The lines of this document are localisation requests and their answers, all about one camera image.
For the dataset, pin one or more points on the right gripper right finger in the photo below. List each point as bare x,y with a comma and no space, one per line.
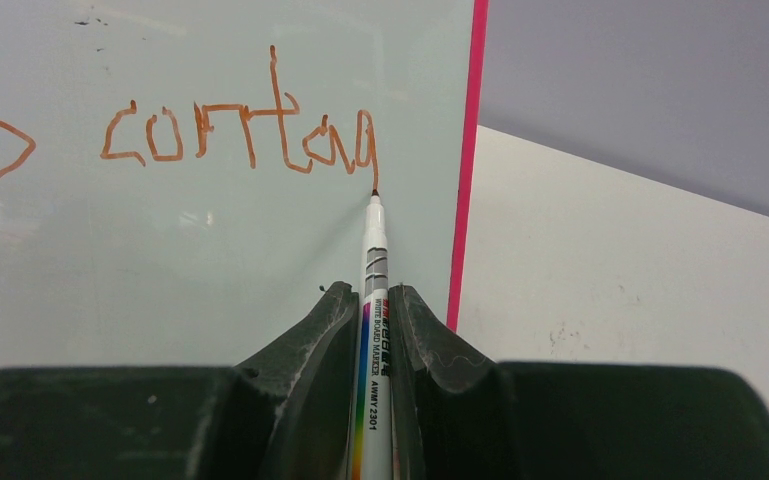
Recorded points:
460,415

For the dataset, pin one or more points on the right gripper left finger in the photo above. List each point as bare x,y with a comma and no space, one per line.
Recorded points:
283,413

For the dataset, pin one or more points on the white whiteboard marker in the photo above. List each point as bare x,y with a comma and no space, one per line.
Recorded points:
371,453

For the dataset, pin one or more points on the pink framed whiteboard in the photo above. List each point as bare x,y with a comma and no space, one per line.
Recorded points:
178,178

